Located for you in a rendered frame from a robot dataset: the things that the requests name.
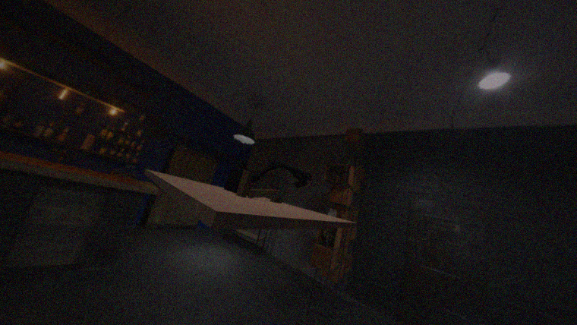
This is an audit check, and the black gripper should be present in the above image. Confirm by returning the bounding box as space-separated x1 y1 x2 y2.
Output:
294 172 311 188

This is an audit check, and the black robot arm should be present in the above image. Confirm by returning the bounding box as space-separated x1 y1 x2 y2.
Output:
251 161 307 187

